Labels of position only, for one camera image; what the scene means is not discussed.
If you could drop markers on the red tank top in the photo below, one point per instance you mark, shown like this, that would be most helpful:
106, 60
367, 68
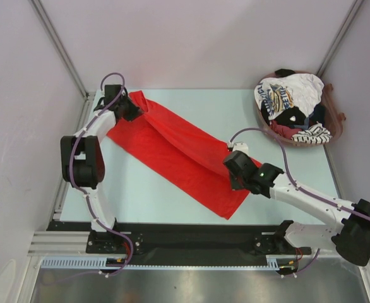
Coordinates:
182, 153

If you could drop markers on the aluminium frame rail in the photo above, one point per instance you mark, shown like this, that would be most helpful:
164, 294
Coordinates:
56, 243

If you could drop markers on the brown translucent laundry basket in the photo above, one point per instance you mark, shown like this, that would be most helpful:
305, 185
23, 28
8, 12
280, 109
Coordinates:
333, 120

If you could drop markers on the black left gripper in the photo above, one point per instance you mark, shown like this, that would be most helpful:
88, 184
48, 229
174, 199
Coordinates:
134, 110

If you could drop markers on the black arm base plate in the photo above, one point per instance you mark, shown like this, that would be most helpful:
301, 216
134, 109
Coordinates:
180, 245

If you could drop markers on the white printed tank top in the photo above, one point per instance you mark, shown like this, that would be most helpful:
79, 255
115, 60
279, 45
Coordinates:
300, 90

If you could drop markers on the white slotted cable duct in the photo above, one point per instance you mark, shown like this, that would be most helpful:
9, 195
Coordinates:
104, 263

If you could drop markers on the navy white striped tank top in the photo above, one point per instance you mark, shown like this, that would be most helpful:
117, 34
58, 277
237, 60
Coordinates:
315, 135

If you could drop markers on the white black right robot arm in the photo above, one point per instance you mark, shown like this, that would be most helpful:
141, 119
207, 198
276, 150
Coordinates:
344, 228

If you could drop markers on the maroon tank top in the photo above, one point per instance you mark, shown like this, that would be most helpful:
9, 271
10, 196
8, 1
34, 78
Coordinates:
284, 131

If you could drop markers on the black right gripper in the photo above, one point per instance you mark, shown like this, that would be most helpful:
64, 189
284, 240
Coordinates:
235, 185

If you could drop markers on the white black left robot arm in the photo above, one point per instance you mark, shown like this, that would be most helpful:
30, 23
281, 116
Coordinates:
83, 167

